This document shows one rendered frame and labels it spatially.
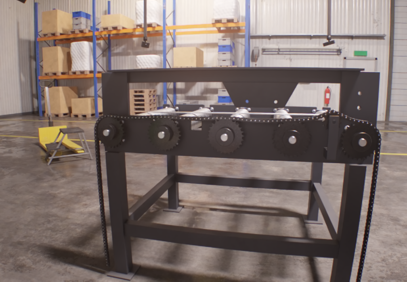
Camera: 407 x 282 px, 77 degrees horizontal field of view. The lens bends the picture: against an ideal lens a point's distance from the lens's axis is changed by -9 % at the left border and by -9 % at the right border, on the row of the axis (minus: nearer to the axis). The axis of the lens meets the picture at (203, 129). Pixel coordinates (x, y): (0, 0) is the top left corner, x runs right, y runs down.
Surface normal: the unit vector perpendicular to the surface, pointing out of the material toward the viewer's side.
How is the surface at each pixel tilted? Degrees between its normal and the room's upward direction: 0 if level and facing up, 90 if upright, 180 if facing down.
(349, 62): 90
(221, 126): 90
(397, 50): 90
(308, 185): 90
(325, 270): 0
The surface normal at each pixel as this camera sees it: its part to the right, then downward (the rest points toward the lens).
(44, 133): 0.65, 0.11
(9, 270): 0.00, -0.99
